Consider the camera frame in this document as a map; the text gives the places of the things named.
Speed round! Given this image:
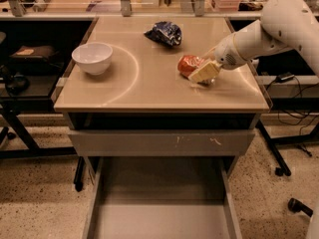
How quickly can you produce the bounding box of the black robot base caster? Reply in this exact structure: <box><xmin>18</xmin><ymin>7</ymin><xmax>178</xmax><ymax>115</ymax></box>
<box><xmin>288</xmin><ymin>198</ymin><xmax>313</xmax><ymax>217</ymax></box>

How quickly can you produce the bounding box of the closed grey top drawer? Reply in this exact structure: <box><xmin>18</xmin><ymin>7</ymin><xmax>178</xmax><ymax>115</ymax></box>
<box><xmin>69</xmin><ymin>129</ymin><xmax>254</xmax><ymax>156</ymax></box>

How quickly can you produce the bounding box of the white bowl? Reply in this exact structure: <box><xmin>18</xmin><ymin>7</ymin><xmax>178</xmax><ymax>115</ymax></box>
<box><xmin>72</xmin><ymin>42</ymin><xmax>114</xmax><ymax>75</ymax></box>

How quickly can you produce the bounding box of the black power adapter with cable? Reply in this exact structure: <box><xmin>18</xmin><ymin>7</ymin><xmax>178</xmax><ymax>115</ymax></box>
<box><xmin>265</xmin><ymin>71</ymin><xmax>319</xmax><ymax>131</ymax></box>

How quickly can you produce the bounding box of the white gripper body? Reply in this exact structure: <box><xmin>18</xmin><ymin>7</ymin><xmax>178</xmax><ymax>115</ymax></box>
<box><xmin>213</xmin><ymin>34</ymin><xmax>247</xmax><ymax>70</ymax></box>

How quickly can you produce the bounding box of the red coke can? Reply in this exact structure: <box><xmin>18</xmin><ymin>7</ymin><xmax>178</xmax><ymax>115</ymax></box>
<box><xmin>177</xmin><ymin>55</ymin><xmax>213</xmax><ymax>84</ymax></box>

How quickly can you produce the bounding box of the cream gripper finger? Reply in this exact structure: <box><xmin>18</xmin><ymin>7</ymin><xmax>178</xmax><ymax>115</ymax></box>
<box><xmin>202</xmin><ymin>48</ymin><xmax>215</xmax><ymax>60</ymax></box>
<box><xmin>188</xmin><ymin>60</ymin><xmax>221</xmax><ymax>83</ymax></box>

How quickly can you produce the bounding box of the black table leg frame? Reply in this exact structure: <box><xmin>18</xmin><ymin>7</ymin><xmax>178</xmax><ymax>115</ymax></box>
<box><xmin>256</xmin><ymin>121</ymin><xmax>319</xmax><ymax>176</ymax></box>

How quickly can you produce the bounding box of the open grey middle drawer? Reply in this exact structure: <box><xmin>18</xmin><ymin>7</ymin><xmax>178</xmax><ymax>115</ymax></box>
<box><xmin>82</xmin><ymin>157</ymin><xmax>243</xmax><ymax>239</ymax></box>

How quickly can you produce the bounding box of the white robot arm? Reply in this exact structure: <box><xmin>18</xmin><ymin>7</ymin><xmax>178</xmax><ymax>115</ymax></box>
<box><xmin>188</xmin><ymin>0</ymin><xmax>319</xmax><ymax>83</ymax></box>

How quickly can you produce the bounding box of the blue crumpled chip bag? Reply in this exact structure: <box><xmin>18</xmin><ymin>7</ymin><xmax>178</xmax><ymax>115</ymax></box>
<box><xmin>144</xmin><ymin>21</ymin><xmax>182</xmax><ymax>47</ymax></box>

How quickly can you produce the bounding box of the grey drawer cabinet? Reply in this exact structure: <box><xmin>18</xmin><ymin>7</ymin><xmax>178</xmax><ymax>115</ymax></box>
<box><xmin>53</xmin><ymin>15</ymin><xmax>270</xmax><ymax>239</ymax></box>

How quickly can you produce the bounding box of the black bag on shelf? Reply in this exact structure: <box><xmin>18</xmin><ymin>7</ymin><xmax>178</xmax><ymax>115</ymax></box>
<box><xmin>9</xmin><ymin>46</ymin><xmax>56</xmax><ymax>65</ymax></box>

